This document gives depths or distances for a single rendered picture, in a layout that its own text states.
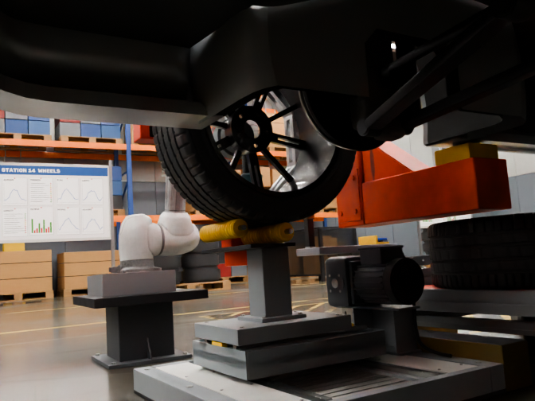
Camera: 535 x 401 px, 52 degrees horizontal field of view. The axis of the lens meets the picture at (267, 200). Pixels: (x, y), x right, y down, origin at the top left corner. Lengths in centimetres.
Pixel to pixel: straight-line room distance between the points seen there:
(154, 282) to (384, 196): 111
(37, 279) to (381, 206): 945
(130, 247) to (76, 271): 856
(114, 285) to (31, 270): 859
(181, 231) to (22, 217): 514
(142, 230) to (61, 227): 515
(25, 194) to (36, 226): 43
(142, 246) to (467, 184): 148
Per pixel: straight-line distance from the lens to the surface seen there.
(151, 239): 262
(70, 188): 780
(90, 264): 1120
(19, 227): 767
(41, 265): 1106
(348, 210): 218
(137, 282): 251
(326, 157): 185
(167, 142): 166
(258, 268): 172
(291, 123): 208
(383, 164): 207
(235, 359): 159
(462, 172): 180
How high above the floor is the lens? 40
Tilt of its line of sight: 6 degrees up
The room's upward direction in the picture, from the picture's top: 4 degrees counter-clockwise
